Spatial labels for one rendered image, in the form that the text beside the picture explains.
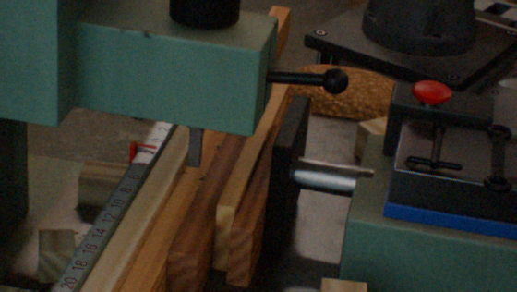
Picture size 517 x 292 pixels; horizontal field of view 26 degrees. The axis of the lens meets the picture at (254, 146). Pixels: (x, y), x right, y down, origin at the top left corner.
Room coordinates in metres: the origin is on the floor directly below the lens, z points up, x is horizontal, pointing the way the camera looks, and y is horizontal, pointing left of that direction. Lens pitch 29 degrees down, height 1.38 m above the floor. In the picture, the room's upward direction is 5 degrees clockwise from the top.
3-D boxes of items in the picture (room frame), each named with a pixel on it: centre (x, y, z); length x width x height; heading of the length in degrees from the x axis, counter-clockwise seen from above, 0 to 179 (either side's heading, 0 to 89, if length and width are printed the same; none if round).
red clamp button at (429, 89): (0.77, -0.13, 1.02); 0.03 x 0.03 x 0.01
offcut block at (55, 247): (0.79, 0.16, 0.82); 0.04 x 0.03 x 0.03; 12
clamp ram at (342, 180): (0.74, -0.06, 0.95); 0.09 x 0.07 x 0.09; 171
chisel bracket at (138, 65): (0.75, 0.06, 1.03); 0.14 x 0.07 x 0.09; 81
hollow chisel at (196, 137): (0.74, 0.04, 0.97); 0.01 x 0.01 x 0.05; 81
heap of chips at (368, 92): (0.99, -0.08, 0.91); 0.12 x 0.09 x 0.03; 81
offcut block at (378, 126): (0.87, -0.11, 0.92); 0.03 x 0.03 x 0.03; 34
